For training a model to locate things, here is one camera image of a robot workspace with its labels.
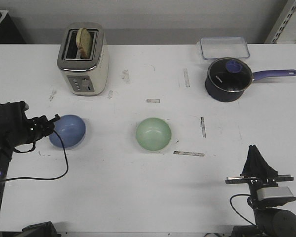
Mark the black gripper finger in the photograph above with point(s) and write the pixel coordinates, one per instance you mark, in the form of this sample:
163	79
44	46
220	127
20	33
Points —
249	166
261	168
55	119

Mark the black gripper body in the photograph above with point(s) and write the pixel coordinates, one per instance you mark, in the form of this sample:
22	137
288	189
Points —
39	127
256	183

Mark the blue bowl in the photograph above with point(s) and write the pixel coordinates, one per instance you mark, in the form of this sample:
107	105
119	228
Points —
69	131

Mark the green bowl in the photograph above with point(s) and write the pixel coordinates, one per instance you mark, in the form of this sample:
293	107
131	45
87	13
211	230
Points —
153	134

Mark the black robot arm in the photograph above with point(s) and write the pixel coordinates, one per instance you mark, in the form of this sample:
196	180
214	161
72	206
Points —
269	220
9	141

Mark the cream and chrome toaster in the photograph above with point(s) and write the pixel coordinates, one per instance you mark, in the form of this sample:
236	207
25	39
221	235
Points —
84	77

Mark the dark blue saucepan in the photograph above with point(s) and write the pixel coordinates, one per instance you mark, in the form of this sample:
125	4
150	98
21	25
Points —
232	96

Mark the bread slice in toaster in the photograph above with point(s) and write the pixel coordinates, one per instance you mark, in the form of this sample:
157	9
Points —
84	43

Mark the glass lid with blue knob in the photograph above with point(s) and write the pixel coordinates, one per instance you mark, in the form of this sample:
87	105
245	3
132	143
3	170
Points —
230	74

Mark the black box in corner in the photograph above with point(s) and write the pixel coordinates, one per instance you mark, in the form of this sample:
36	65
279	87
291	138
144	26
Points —
9	34

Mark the clear plastic food container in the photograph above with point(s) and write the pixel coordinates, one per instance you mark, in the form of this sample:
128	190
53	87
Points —
219	47

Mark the white slotted shelf upright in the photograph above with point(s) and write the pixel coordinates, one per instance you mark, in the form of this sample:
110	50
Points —
284	28

